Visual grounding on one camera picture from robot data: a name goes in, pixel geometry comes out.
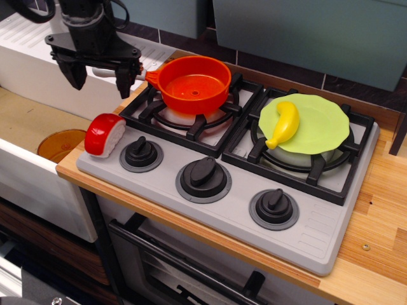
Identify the grey toy stove top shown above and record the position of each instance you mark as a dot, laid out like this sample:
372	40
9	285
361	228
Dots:
312	243

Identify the black left burner grate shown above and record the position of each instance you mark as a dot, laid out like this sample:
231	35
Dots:
204	133

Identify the black middle stove knob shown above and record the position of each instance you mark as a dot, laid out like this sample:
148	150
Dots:
203	181

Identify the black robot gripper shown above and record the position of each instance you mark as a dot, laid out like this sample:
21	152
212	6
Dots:
94	44

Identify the black stove knob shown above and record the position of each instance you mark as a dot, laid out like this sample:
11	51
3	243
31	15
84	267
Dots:
274	210
203	181
141	156

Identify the black left stove knob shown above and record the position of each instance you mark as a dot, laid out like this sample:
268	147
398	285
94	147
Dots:
141	156

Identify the white toy sink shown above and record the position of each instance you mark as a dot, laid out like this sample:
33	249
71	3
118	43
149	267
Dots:
37	101

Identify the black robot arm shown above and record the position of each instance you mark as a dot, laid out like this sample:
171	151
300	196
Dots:
90	11

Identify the black right stove knob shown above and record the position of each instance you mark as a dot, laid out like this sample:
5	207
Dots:
274	210

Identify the toy oven door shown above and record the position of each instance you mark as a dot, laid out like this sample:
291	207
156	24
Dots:
188	271

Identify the light green plate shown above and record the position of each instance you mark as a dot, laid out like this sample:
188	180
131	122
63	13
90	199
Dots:
323	126

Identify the black burner grate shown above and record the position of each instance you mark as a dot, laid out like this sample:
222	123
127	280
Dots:
204	133
327	175

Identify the orange toy pot grey handle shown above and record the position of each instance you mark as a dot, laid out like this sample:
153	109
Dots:
191	84

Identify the red white toy sushi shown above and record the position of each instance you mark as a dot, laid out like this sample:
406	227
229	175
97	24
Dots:
103	134

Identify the yellow toy banana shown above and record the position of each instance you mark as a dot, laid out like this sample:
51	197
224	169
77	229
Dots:
286	126

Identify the black right burner grate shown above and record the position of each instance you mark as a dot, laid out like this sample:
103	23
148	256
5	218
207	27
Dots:
327	175

